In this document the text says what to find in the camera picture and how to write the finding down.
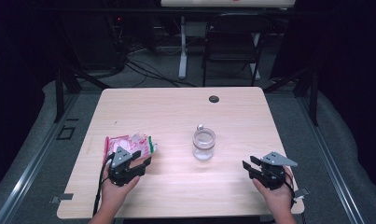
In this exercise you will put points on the person's left hand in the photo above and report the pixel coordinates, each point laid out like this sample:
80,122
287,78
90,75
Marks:
115,193

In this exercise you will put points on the white background desk top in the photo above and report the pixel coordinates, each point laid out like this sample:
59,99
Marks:
226,3

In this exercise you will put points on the black folding chair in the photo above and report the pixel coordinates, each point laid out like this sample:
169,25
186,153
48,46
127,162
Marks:
235,34

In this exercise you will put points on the black metal stand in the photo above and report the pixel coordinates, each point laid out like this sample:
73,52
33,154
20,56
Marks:
313,93
59,93

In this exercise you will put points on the pink and white snack bag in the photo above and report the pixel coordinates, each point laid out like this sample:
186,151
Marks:
126,144

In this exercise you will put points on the grey tape piece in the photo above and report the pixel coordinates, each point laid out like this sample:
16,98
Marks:
301,192
62,197

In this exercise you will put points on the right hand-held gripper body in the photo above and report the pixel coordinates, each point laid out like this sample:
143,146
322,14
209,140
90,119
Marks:
271,174

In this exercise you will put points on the person's right hand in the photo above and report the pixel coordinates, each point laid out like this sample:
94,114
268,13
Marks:
277,197

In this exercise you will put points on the dark round table grommet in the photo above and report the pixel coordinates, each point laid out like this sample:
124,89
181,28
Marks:
214,99

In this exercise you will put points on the dark equipment with red light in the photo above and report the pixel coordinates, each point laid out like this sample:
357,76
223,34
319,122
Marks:
118,34

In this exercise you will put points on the clear glass jar with lid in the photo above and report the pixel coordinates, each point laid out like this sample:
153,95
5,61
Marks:
203,144

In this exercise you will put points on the aluminium floor rail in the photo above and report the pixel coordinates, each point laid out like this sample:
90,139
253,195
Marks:
331,168
30,174

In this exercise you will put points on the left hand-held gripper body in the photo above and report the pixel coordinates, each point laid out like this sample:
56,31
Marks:
122,169

